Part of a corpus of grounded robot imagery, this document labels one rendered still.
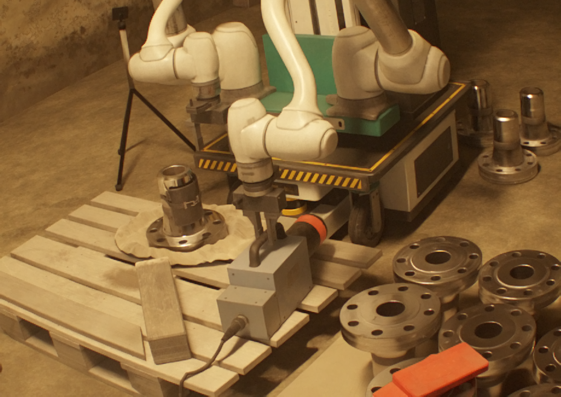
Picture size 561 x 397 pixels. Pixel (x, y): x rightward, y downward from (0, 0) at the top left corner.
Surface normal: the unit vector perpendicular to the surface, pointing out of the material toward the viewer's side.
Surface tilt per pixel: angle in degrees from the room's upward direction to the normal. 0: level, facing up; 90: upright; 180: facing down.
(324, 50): 90
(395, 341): 90
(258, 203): 90
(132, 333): 0
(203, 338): 0
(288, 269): 90
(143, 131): 0
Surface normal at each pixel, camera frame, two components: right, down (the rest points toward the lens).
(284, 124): -0.53, -0.27
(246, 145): -0.45, 0.46
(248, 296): -0.14, -0.90
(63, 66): 0.80, 0.15
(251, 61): 0.62, 0.22
